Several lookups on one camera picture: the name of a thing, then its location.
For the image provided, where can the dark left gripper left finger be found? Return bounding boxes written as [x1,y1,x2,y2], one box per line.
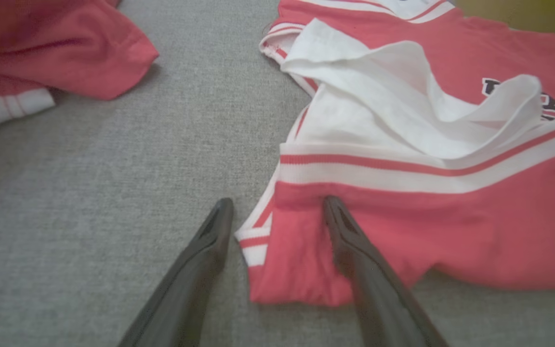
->
[118,197,235,347]

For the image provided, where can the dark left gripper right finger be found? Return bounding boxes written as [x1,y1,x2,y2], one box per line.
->
[323,195,449,347]

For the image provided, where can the red jersey with white trim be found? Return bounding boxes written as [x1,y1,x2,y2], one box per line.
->
[234,0,555,307]

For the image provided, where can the red shorts with white lining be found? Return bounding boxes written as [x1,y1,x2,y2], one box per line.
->
[0,0,159,133]

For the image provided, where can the large grey sofa chaise cushion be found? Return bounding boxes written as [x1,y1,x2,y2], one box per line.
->
[0,0,555,347]

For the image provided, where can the large yellow sofa back cushion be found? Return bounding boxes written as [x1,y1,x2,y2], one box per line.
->
[455,0,555,49]

